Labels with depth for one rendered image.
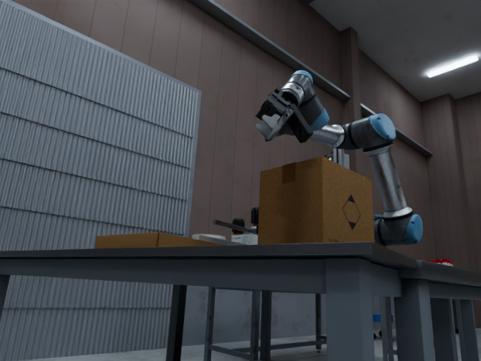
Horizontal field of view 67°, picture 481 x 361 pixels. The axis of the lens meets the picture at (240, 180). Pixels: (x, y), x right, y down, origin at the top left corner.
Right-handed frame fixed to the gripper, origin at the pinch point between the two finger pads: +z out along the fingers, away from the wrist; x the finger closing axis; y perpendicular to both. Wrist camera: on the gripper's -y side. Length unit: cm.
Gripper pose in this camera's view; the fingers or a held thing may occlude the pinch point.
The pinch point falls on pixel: (270, 139)
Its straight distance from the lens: 97.6
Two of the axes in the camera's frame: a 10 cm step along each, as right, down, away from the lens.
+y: -8.0, -6.0, -0.5
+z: -4.1, 6.1, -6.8
